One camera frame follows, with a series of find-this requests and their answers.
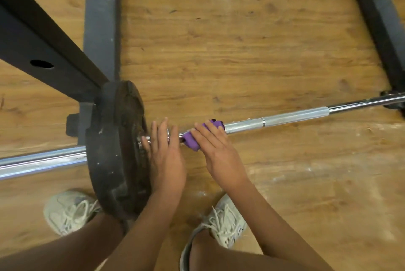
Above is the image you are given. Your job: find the person's left hand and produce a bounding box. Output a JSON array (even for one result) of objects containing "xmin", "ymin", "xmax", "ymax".
[{"xmin": 141, "ymin": 118, "xmax": 187, "ymax": 198}]

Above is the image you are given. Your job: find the person's right hand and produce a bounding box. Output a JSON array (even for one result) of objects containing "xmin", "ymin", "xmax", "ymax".
[{"xmin": 189, "ymin": 121, "xmax": 251, "ymax": 191}]

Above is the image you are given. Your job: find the purple barbell collar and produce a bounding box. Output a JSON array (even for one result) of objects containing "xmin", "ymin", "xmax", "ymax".
[{"xmin": 182, "ymin": 119, "xmax": 226, "ymax": 151}]

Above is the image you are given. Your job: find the chrome steel barbell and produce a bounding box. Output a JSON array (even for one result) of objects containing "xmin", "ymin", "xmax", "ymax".
[{"xmin": 0, "ymin": 94, "xmax": 405, "ymax": 181}]

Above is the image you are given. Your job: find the person's right forearm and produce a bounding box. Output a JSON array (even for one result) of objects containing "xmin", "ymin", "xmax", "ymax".
[{"xmin": 218, "ymin": 179, "xmax": 336, "ymax": 271}]

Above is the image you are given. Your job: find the person's left forearm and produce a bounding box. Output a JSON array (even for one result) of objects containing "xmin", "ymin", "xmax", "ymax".
[{"xmin": 106, "ymin": 185, "xmax": 185, "ymax": 271}]

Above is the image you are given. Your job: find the black iron weight plate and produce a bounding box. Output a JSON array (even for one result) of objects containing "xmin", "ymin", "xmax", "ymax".
[{"xmin": 85, "ymin": 80, "xmax": 152, "ymax": 222}]

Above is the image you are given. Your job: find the person's right white sneaker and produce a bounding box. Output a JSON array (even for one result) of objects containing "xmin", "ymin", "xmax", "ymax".
[{"xmin": 192, "ymin": 194, "xmax": 247, "ymax": 249}]

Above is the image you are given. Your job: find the person's white sneaker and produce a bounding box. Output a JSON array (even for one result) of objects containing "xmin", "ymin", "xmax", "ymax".
[
  {"xmin": 43, "ymin": 190, "xmax": 104, "ymax": 237},
  {"xmin": 192, "ymin": 194, "xmax": 247, "ymax": 249}
]

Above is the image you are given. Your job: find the person's left white sneaker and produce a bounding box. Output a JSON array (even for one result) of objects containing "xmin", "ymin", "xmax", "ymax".
[{"xmin": 43, "ymin": 190, "xmax": 104, "ymax": 237}]

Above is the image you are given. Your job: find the person's right leg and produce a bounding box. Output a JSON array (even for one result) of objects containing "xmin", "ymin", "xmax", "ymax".
[{"xmin": 179, "ymin": 228, "xmax": 279, "ymax": 271}]

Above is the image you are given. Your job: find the person's leg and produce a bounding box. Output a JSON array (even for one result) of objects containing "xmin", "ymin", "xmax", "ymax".
[
  {"xmin": 0, "ymin": 213, "xmax": 127, "ymax": 271},
  {"xmin": 179, "ymin": 228, "xmax": 279, "ymax": 271}
]

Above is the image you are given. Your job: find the person's left leg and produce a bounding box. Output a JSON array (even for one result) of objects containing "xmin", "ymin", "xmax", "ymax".
[{"xmin": 0, "ymin": 213, "xmax": 127, "ymax": 271}]

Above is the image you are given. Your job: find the black slanted rack beam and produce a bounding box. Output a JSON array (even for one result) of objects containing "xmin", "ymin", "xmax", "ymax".
[{"xmin": 0, "ymin": 0, "xmax": 110, "ymax": 103}]

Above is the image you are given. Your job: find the black bar holder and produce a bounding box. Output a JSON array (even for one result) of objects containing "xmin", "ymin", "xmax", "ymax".
[{"xmin": 380, "ymin": 90, "xmax": 405, "ymax": 110}]

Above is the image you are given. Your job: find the black rack base bar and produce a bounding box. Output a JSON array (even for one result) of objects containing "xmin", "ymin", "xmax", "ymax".
[{"xmin": 341, "ymin": 0, "xmax": 405, "ymax": 92}]

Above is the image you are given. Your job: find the grey steel rack post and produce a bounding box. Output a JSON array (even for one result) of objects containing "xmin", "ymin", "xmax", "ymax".
[{"xmin": 66, "ymin": 0, "xmax": 121, "ymax": 145}]

